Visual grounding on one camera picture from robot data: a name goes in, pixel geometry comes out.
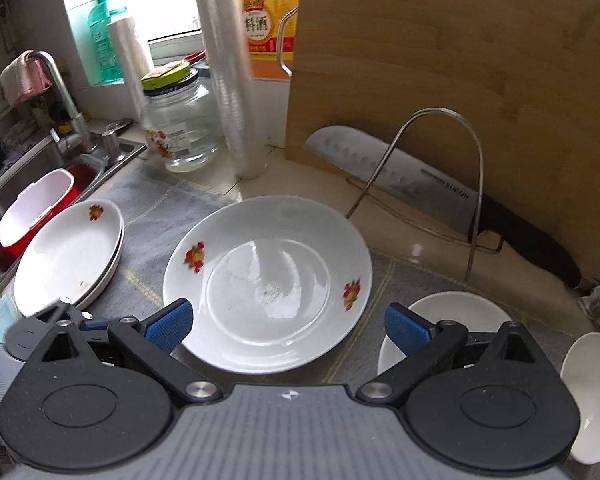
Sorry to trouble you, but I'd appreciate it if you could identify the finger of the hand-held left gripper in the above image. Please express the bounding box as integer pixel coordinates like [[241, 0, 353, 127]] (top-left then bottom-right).
[[35, 297, 126, 331]]

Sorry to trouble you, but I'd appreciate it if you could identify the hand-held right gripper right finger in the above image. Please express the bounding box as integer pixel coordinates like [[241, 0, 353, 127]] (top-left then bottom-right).
[[355, 302, 543, 408]]

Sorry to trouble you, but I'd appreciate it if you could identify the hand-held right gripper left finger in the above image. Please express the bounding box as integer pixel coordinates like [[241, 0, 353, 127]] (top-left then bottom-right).
[[40, 298, 226, 408]]

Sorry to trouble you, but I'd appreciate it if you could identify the plain white bowl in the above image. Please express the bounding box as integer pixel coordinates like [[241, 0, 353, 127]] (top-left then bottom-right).
[[560, 332, 600, 466], [377, 291, 516, 376]]

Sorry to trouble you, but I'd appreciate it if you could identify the white flower-print plate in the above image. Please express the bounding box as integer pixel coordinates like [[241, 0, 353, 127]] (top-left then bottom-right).
[[163, 196, 373, 374], [14, 199, 123, 317], [70, 220, 127, 311]]

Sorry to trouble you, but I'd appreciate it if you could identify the grey checked cloth mat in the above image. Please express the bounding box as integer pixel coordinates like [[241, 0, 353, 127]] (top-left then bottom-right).
[[0, 162, 581, 386]]

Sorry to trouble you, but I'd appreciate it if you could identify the white plastic basket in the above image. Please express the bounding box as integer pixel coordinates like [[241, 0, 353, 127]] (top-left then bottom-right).
[[0, 169, 76, 248]]

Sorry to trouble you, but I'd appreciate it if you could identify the red plastic basin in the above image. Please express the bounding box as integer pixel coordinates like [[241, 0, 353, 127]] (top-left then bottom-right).
[[0, 162, 106, 258]]

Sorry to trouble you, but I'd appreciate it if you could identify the steel sink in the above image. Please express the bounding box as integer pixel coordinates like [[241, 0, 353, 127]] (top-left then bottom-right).
[[0, 125, 148, 308]]

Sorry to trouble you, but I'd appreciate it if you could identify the steel sink knob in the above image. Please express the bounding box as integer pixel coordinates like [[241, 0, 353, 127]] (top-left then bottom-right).
[[100, 129, 123, 163]]

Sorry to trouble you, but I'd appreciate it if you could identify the glass jar yellow lid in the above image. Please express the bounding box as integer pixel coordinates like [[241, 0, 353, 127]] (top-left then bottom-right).
[[140, 60, 226, 173]]

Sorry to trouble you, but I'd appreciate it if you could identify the steel faucet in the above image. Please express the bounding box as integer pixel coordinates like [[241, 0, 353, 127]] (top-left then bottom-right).
[[25, 50, 101, 153]]

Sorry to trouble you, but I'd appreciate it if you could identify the pink cloth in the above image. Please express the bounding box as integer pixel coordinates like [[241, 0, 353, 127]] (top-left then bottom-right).
[[0, 52, 53, 106]]

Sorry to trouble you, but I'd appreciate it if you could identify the large clear wrap roll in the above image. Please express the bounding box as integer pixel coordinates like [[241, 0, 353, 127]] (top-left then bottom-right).
[[189, 0, 268, 181]]

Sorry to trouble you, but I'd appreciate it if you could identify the small white bag roll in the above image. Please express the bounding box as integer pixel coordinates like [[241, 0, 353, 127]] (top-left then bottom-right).
[[107, 12, 156, 126]]

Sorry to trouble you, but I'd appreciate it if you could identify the green soap pump bottle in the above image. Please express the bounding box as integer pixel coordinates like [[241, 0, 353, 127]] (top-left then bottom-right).
[[86, 0, 128, 86]]

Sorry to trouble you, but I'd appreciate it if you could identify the bamboo cutting board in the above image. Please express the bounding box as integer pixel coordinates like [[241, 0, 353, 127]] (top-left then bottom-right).
[[275, 0, 600, 291]]

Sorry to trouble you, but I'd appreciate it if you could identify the orange cooking wine bottle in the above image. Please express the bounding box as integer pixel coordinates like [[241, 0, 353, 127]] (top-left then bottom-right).
[[235, 0, 303, 78]]

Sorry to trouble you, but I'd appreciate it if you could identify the black-handled kitchen knife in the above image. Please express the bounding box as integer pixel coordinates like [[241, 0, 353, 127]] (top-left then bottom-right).
[[304, 126, 583, 289]]

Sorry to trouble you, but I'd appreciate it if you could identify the steel wire rack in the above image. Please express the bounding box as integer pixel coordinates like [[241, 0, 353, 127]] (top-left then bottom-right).
[[345, 107, 506, 281]]

